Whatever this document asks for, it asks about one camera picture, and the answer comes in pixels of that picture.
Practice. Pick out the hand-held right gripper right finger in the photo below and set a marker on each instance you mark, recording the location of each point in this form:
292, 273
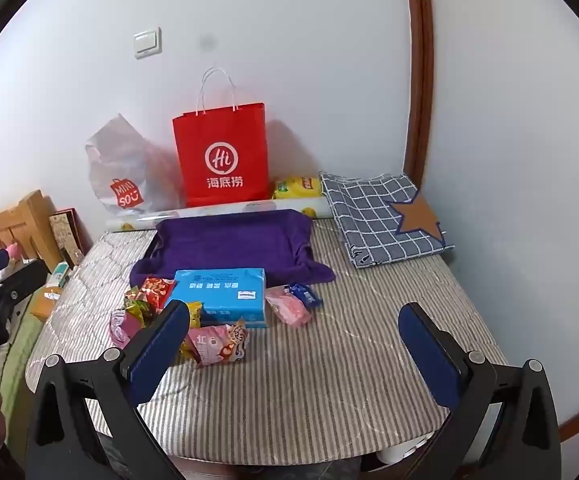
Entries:
432, 355

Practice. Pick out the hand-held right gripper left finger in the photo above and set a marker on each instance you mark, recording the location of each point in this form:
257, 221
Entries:
162, 350

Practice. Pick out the green snack packet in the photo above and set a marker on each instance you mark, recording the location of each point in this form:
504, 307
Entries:
137, 310

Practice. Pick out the magenta snack packet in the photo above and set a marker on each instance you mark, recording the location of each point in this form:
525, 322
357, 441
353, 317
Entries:
118, 327

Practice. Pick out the yellow snack packet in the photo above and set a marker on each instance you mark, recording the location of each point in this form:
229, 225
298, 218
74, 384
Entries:
195, 312

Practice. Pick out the pink cartoon snack packet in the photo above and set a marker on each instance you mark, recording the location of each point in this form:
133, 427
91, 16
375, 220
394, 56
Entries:
214, 342

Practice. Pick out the red snack packet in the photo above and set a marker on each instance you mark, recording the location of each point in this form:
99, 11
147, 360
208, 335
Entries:
157, 290

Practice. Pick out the blue tissue pack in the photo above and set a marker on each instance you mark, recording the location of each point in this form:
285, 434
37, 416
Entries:
224, 292

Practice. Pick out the purple towel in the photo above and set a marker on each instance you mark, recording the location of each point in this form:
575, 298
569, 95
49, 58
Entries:
229, 245

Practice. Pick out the small pink candy packet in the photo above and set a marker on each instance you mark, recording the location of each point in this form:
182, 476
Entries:
287, 310

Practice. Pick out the small blue candy packet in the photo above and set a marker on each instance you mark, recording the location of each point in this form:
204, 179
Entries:
304, 295

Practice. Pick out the green bed sheet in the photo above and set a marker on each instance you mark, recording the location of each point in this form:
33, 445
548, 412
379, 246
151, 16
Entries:
14, 350

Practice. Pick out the orange cardboard box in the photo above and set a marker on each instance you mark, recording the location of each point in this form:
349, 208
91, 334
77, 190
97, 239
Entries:
45, 305

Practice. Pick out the teal white tube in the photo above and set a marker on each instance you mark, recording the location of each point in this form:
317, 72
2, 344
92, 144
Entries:
60, 274

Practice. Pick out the wooden headboard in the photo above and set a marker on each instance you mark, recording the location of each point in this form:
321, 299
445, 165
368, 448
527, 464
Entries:
14, 220

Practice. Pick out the beige patterned box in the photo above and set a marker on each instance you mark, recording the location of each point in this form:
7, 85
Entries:
64, 237

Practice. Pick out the white round object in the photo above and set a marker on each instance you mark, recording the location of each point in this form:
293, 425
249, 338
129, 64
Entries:
402, 452

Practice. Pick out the striped quilt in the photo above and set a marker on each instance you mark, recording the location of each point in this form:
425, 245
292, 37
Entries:
319, 360

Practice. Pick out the white plastic bag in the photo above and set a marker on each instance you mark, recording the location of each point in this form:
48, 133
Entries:
119, 170

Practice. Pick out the grey checked cloth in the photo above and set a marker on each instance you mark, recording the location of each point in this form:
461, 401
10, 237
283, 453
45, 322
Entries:
364, 220

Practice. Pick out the white fruit print roll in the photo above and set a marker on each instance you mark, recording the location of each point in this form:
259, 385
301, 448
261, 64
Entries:
249, 207

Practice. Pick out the red paper bag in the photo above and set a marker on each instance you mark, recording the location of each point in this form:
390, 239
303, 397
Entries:
219, 160

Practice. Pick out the yellow drink pack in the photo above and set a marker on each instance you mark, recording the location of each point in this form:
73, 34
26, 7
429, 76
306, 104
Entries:
294, 187

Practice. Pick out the white light switch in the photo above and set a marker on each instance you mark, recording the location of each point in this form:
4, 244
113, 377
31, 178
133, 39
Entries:
148, 42

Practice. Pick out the brown wooden door frame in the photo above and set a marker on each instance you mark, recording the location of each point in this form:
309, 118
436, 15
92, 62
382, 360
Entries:
417, 60

